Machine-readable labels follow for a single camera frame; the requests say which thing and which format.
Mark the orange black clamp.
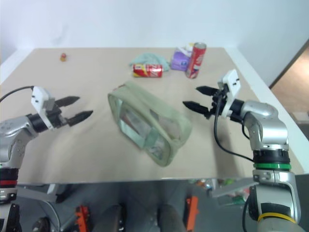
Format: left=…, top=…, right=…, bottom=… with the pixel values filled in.
left=185, top=196, right=199, bottom=231
left=75, top=205, right=92, bottom=232

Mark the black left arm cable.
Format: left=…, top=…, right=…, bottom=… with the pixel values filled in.
left=0, top=85, right=35, bottom=102

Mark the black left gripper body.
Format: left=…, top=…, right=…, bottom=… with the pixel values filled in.
left=47, top=103, right=72, bottom=130

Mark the light green zippered pouch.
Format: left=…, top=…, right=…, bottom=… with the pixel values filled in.
left=107, top=81, right=193, bottom=168

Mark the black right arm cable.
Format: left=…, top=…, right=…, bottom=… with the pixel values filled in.
left=213, top=96, right=255, bottom=161

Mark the purple tissue pack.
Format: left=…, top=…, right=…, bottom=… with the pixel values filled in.
left=170, top=46, right=194, bottom=72

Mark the light green cloth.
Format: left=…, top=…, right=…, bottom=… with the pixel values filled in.
left=128, top=53, right=171, bottom=73

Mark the tall red drink can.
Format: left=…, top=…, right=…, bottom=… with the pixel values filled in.
left=185, top=42, right=208, bottom=80

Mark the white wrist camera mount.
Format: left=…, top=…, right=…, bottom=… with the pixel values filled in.
left=31, top=86, right=56, bottom=131
left=217, top=69, right=241, bottom=119

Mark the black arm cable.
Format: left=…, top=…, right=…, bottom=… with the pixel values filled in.
left=213, top=96, right=255, bottom=161
left=0, top=85, right=35, bottom=102

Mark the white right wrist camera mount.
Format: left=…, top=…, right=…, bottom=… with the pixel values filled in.
left=217, top=69, right=241, bottom=119

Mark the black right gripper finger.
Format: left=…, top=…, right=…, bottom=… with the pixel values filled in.
left=182, top=100, right=210, bottom=115
left=196, top=86, right=219, bottom=97

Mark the short red drink can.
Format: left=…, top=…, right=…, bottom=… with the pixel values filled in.
left=132, top=63, right=164, bottom=79

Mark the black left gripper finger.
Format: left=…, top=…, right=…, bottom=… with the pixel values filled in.
left=56, top=96, right=81, bottom=108
left=67, top=110, right=94, bottom=127

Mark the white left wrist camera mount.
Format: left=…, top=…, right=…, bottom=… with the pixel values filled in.
left=31, top=86, right=56, bottom=131

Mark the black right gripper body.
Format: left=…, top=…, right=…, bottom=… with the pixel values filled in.
left=205, top=87, right=229, bottom=120

